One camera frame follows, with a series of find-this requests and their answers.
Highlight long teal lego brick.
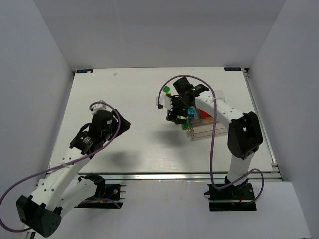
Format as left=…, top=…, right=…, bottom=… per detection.
left=188, top=108, right=195, bottom=120

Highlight green square lego top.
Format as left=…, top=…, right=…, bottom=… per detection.
left=163, top=86, right=170, bottom=93

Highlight long green lego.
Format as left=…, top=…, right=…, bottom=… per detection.
left=182, top=118, right=189, bottom=130

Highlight red arched lego brick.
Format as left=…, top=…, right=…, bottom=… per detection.
left=200, top=110, right=211, bottom=119

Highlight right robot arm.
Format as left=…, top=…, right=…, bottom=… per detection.
left=157, top=75, right=263, bottom=190

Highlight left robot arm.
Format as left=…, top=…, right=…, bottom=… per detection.
left=16, top=109, right=131, bottom=238

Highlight smoky grey plastic tray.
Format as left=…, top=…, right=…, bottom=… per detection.
left=188, top=107, right=200, bottom=124

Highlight clear plastic base box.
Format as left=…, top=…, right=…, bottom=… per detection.
left=189, top=121, right=228, bottom=139

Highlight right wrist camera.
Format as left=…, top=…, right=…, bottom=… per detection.
left=156, top=95, right=173, bottom=111

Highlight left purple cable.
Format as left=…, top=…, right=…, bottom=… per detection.
left=0, top=101, right=123, bottom=234

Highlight purple cable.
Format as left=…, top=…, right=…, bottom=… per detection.
left=0, top=101, right=123, bottom=234
left=156, top=75, right=265, bottom=205

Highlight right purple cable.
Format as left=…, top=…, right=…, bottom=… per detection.
left=156, top=75, right=265, bottom=205

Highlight aluminium table frame rail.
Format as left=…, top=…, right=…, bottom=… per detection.
left=99, top=172, right=282, bottom=181

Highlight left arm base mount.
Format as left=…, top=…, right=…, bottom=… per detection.
left=77, top=173, right=125, bottom=209

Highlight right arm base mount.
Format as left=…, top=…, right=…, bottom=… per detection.
left=204, top=183, right=257, bottom=212

